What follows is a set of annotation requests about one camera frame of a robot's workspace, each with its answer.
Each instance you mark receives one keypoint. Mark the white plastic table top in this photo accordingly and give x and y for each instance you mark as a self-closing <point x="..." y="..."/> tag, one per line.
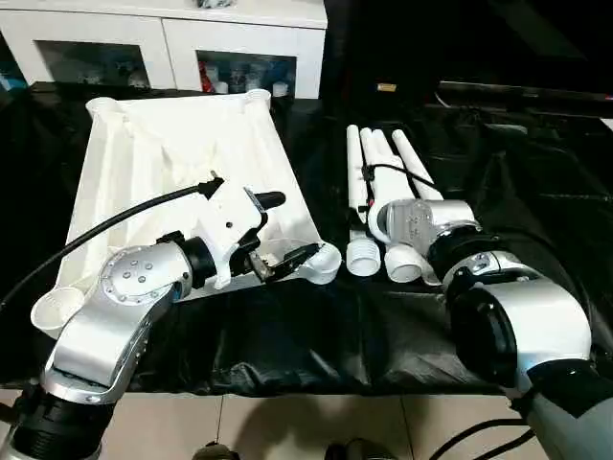
<point x="144" y="163"/>

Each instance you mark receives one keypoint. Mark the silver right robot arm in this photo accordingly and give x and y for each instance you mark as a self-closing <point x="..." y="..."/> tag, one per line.
<point x="517" y="326"/>

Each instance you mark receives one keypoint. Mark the small tan box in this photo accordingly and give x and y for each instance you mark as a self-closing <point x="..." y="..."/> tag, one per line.
<point x="386" y="87"/>

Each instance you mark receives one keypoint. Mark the small grey bundle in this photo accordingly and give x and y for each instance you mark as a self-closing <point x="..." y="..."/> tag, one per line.
<point x="216" y="4"/>

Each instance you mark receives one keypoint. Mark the dark robot right foot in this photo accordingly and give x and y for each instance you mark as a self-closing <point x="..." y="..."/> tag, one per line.
<point x="362" y="450"/>

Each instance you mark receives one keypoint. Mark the white plastic table leg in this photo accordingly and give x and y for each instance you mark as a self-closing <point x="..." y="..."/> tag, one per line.
<point x="412" y="161"/>
<point x="402" y="264"/>
<point x="353" y="163"/>
<point x="382" y="149"/>

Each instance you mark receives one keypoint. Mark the small red bottle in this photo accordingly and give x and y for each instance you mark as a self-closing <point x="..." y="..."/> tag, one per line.
<point x="205" y="77"/>

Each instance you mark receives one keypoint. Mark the white glass-door cabinet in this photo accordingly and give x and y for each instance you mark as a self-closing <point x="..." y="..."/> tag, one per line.
<point x="172" y="34"/>

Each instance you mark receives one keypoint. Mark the dark robot left foot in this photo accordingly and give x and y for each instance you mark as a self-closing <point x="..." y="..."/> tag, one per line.
<point x="215" y="451"/>

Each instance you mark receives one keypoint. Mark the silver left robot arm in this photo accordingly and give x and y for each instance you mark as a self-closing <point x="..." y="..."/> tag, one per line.
<point x="115" y="307"/>

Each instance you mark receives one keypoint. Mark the black work mat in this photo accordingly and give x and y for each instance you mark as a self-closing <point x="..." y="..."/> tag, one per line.
<point x="287" y="335"/>

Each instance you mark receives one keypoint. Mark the dark robot foot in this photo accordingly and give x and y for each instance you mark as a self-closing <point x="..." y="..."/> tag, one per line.
<point x="215" y="451"/>
<point x="362" y="450"/>

